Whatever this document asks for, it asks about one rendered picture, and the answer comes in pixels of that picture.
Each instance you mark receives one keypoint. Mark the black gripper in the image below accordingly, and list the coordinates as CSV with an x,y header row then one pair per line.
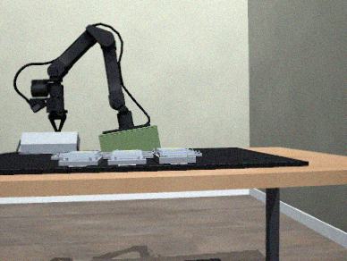
x,y
58,113

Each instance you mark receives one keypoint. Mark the white control panel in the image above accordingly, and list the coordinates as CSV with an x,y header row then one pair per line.
x,y
48,143

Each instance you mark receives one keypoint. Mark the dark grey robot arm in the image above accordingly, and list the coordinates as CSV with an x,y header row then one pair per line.
x,y
60,67

